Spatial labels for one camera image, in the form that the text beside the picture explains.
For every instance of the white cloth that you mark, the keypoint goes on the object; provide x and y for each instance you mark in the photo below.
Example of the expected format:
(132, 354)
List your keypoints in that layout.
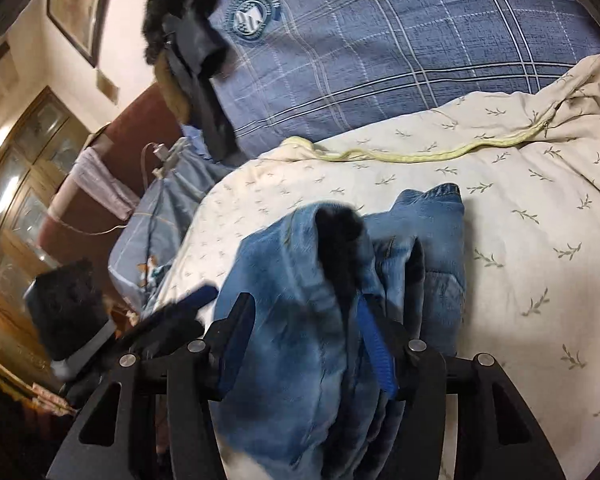
(105, 185)

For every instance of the cream leaf-print duvet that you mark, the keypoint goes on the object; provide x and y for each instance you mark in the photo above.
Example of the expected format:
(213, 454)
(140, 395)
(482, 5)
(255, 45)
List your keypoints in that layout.
(530, 200)

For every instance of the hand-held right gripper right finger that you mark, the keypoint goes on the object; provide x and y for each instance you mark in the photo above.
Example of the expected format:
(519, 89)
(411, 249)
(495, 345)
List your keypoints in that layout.
(377, 355)

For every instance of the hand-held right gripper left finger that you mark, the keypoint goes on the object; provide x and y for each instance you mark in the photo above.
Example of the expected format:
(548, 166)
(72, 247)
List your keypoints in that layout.
(230, 360)

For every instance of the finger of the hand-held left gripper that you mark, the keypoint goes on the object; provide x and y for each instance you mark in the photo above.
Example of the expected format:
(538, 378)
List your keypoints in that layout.
(195, 297)

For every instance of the blue plaid pillow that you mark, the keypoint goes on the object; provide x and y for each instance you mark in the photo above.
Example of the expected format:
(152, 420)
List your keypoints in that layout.
(380, 35)

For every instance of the light blue denim pants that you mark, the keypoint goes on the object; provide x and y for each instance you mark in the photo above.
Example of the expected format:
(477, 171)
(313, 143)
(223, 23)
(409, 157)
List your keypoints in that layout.
(280, 310)

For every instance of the framed painting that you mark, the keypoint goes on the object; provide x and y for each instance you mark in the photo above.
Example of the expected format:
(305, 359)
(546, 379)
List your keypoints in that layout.
(80, 5)

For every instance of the brown headboard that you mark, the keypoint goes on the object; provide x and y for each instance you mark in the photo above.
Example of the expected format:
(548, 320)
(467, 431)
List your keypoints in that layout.
(130, 125)

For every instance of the small wall picture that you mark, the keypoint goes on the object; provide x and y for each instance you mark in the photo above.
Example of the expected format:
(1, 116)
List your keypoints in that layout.
(107, 87)

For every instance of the wooden glass-door cabinet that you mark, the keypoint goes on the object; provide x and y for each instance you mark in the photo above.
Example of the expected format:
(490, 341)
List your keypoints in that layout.
(25, 185)

